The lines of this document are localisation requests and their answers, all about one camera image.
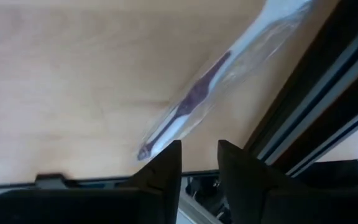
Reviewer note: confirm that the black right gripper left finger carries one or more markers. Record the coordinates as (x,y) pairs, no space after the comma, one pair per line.
(135,202)

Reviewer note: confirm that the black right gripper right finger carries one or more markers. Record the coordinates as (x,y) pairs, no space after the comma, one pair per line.
(259,199)

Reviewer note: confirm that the purple wrapped toothbrush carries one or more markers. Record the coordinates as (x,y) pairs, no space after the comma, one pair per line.
(194,93)

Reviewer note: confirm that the black frame clamp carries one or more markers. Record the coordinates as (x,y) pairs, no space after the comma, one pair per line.
(51,180)

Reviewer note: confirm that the black aluminium table frame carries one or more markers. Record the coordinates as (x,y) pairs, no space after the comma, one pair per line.
(291,102)

